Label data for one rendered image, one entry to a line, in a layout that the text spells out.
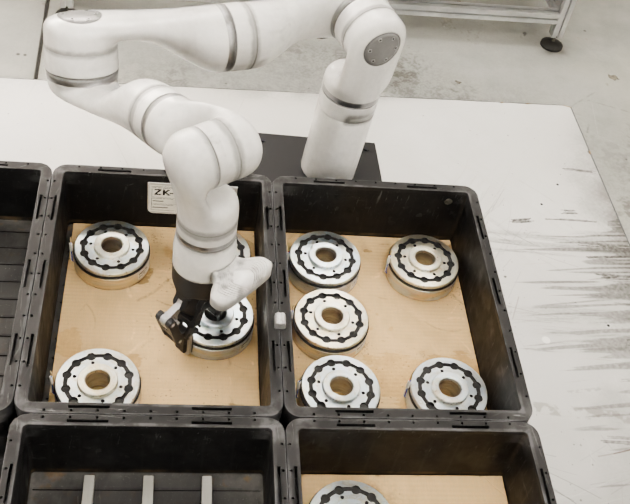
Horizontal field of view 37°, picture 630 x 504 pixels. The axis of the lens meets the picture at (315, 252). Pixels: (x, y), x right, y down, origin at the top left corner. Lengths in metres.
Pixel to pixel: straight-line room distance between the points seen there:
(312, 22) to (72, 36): 0.36
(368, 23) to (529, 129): 0.65
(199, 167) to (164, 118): 0.10
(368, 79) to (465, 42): 2.00
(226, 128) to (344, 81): 0.45
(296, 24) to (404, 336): 0.46
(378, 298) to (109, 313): 0.37
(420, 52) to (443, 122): 1.43
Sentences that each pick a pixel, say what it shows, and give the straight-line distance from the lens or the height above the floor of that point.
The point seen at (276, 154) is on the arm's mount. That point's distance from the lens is 1.60.
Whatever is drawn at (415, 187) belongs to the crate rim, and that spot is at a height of 0.93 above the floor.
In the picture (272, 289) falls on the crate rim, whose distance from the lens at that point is 1.20.
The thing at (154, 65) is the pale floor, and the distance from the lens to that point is 3.06.
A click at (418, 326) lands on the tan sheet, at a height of 0.83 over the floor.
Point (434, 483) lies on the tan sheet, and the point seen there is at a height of 0.83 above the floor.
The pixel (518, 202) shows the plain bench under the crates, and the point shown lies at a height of 0.70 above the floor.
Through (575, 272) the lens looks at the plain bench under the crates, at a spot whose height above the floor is 0.70.
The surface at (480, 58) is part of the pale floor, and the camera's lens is 3.35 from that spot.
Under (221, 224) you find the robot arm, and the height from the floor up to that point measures 1.09.
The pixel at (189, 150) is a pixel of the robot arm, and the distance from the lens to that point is 0.98.
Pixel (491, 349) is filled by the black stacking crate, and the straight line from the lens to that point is 1.27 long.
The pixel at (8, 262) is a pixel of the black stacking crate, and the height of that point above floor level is 0.83.
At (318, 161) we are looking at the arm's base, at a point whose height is 0.82.
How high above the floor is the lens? 1.85
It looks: 47 degrees down
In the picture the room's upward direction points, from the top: 12 degrees clockwise
